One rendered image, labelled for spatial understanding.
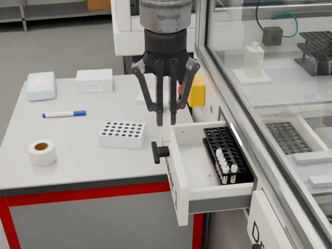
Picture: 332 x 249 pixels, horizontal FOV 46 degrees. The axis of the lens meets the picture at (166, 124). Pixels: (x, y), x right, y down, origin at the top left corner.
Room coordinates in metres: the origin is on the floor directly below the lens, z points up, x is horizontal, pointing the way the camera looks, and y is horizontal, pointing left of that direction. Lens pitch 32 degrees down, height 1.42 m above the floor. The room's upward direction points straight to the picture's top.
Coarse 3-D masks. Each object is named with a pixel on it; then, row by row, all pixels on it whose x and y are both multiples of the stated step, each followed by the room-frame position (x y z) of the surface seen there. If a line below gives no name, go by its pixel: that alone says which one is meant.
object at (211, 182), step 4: (204, 164) 0.73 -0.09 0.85; (204, 168) 0.71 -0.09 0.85; (208, 168) 0.71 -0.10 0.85; (204, 172) 0.71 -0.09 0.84; (208, 172) 0.70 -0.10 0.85; (208, 176) 0.68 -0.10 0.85; (212, 176) 0.68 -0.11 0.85; (208, 180) 0.67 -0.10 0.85; (212, 180) 0.67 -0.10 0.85; (208, 184) 0.66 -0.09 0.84; (212, 184) 0.66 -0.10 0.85
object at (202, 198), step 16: (176, 128) 0.82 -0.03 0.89; (192, 128) 0.82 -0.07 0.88; (192, 144) 0.82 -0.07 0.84; (192, 160) 0.76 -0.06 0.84; (208, 160) 0.76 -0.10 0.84; (192, 176) 0.70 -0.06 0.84; (192, 192) 0.58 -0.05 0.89; (208, 192) 0.58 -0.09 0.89; (224, 192) 0.59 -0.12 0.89; (240, 192) 0.59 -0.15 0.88; (192, 208) 0.58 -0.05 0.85; (208, 208) 0.58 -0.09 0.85; (224, 208) 0.59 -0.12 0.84; (240, 208) 0.59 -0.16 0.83
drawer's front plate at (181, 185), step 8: (168, 144) 0.70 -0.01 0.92; (176, 144) 0.69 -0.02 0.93; (176, 152) 0.67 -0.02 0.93; (168, 160) 0.70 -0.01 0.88; (176, 160) 0.64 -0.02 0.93; (176, 168) 0.61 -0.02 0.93; (168, 176) 0.70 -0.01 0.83; (176, 176) 0.60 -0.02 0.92; (184, 176) 0.59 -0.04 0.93; (176, 184) 0.60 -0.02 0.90; (184, 184) 0.56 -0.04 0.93; (176, 192) 0.60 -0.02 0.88; (184, 192) 0.56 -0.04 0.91; (176, 200) 0.59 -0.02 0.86; (184, 200) 0.56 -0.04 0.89; (184, 208) 0.56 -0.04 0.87; (184, 216) 0.56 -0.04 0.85; (184, 224) 0.56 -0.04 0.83
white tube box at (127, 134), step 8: (112, 120) 1.00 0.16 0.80; (104, 128) 0.96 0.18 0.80; (112, 128) 0.96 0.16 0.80; (120, 128) 0.97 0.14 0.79; (128, 128) 0.96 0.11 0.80; (136, 128) 0.96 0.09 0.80; (144, 128) 0.97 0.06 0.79; (104, 136) 0.92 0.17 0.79; (112, 136) 0.92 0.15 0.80; (120, 136) 0.92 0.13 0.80; (128, 136) 0.93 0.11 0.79; (136, 136) 0.93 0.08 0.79; (144, 136) 0.96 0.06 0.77; (104, 144) 0.92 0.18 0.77; (112, 144) 0.92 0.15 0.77; (120, 144) 0.92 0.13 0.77; (128, 144) 0.91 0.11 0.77; (136, 144) 0.91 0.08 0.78
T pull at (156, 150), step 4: (152, 144) 0.72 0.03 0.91; (156, 144) 0.72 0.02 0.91; (152, 148) 0.70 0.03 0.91; (156, 148) 0.70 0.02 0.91; (160, 148) 0.70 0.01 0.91; (164, 148) 0.70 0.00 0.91; (156, 152) 0.69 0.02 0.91; (160, 152) 0.69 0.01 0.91; (164, 152) 0.69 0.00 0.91; (168, 152) 0.69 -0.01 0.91; (156, 156) 0.67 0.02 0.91; (160, 156) 0.68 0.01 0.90; (164, 156) 0.69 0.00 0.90; (168, 156) 0.69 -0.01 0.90; (156, 160) 0.66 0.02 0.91
